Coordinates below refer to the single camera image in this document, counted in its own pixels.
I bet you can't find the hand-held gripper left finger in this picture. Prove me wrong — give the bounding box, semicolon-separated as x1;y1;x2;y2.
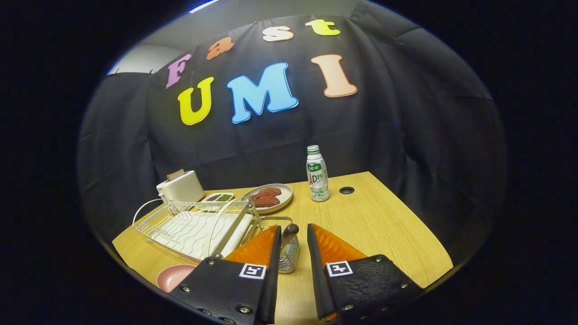
168;225;282;325

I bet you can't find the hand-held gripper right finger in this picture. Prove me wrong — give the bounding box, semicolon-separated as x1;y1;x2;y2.
307;223;425;325

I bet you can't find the pink plate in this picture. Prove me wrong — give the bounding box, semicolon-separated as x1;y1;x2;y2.
156;265;198;293

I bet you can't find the white wire dish rack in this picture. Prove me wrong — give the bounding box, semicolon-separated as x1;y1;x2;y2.
132;196;262;262

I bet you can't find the metal wire basket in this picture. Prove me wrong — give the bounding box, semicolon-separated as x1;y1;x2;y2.
260;216;300;274

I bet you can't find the wooden-handled metal spoon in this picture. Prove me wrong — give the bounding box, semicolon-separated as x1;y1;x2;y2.
281;223;299;253

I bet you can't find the white divided bean dish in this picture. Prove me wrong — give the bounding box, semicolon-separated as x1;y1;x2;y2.
201;192;235;204

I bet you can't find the beige plate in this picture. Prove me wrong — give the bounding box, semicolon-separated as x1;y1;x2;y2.
242;183;293;214

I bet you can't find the white toaster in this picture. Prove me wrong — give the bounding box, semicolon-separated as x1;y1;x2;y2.
156;170;205;204

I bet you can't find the white green-label drink bottle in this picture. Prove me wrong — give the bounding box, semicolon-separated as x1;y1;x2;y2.
307;145;330;202

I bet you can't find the black backdrop cloth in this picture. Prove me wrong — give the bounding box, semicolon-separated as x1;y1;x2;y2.
77;2;508;267

